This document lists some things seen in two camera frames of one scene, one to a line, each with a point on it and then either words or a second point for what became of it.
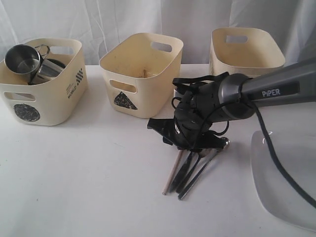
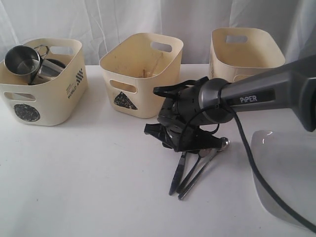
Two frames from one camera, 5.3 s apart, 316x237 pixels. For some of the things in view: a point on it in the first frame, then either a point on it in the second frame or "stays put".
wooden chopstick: (180, 152) → (158, 60)
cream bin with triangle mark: (138, 73) stays put
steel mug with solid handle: (49, 68) stays put
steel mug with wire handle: (24, 59) stays put
